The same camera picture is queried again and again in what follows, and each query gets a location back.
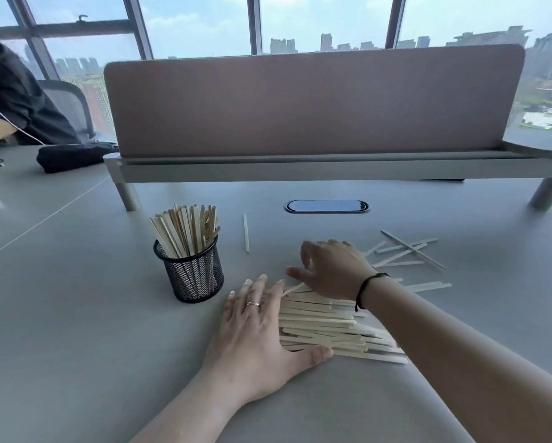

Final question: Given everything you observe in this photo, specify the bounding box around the person's left hand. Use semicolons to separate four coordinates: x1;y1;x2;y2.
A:
201;274;334;407

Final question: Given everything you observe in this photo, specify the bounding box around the person's right hand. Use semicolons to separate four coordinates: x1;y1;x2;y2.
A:
284;238;378;303

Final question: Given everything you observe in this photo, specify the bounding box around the pile of wooden sticks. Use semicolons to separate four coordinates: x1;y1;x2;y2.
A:
242;214;453;365

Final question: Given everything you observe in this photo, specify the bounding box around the black mesh pen cup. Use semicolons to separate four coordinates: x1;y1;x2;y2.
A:
153;234;225;304

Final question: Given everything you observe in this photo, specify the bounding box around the gathered wooden stick bunch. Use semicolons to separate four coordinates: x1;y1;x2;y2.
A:
148;203;221;259

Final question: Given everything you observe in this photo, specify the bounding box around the person's right forearm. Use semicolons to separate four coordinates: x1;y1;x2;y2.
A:
361;276;552;443

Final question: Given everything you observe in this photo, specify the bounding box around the pink desk divider panel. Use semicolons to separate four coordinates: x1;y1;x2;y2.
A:
103;43;526;159

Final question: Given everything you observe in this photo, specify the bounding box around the black fabric bag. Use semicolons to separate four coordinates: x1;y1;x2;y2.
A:
36;142;119;175

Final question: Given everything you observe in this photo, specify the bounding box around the grey mesh office chair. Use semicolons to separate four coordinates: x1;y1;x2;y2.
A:
38;79;97;143

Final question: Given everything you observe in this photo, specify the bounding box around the black cord bracelet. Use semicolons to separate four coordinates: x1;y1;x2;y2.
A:
354;271;391;313

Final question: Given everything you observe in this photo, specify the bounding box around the oval desk cable grommet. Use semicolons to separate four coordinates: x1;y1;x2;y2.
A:
283;199;371;215

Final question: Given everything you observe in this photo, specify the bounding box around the dark window frame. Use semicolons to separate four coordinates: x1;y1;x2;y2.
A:
0;0;552;134

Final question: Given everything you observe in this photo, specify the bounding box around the thin white cable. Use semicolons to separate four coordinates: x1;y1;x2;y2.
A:
0;89;46;146

